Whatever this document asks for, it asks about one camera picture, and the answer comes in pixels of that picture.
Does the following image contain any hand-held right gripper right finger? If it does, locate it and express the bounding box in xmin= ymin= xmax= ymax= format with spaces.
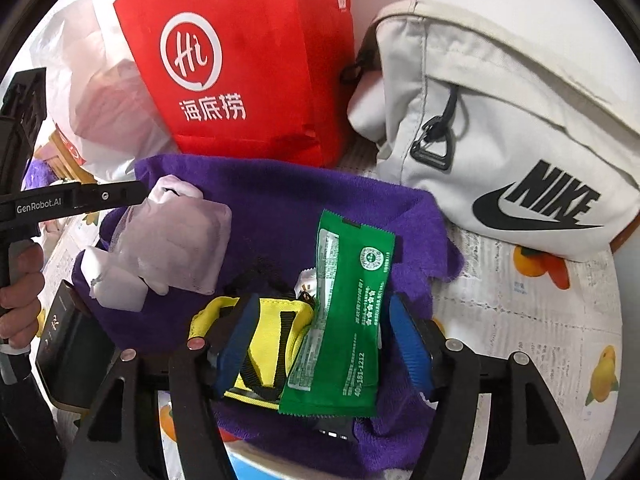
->
xmin=389 ymin=292 xmax=586 ymax=480

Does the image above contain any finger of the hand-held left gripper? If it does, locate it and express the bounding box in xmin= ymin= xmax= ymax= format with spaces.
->
xmin=75 ymin=179 xmax=149 ymax=212

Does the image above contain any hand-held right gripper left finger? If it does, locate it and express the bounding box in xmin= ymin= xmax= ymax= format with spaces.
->
xmin=62 ymin=294 xmax=262 ymax=480

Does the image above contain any yellow pouch with black strap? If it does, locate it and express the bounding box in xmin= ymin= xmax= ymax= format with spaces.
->
xmin=192 ymin=295 xmax=316 ymax=411

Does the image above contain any green foil packet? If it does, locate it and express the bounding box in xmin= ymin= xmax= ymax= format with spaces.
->
xmin=277 ymin=208 xmax=397 ymax=418

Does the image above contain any small white soft packet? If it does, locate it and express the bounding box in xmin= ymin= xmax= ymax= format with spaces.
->
xmin=81 ymin=246 xmax=151 ymax=314

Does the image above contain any clear white pad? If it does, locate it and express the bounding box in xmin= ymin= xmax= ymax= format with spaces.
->
xmin=111 ymin=174 xmax=234 ymax=297

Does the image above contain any white orange print snack packet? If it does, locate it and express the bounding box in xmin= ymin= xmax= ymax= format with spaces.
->
xmin=298 ymin=269 xmax=318 ymax=306

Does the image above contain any purple towel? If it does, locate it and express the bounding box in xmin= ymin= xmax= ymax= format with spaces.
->
xmin=71 ymin=155 xmax=466 ymax=480

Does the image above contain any person's left hand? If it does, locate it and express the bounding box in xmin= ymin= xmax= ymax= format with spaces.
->
xmin=0 ymin=247 xmax=45 ymax=345

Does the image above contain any red orange box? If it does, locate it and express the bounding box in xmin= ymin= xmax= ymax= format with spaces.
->
xmin=47 ymin=127 xmax=98 ymax=183

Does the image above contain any black fabric item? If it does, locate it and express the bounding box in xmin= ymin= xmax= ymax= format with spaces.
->
xmin=235 ymin=255 xmax=297 ymax=301

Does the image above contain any white plastic bag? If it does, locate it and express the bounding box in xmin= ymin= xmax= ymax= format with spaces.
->
xmin=30 ymin=0 xmax=178 ymax=183

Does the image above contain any fruit print tablecloth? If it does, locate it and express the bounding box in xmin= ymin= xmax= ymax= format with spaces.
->
xmin=35 ymin=140 xmax=626 ymax=480

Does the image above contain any small black device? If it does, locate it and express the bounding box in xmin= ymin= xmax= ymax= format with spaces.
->
xmin=312 ymin=417 xmax=353 ymax=442

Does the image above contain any black box with gold edge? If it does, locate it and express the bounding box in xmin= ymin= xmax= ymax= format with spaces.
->
xmin=34 ymin=280 xmax=118 ymax=413

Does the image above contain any red paper bag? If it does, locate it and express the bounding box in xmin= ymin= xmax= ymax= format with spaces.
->
xmin=112 ymin=0 xmax=357 ymax=170

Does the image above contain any white canvas sling bag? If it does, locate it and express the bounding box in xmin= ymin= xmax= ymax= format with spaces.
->
xmin=340 ymin=0 xmax=640 ymax=263

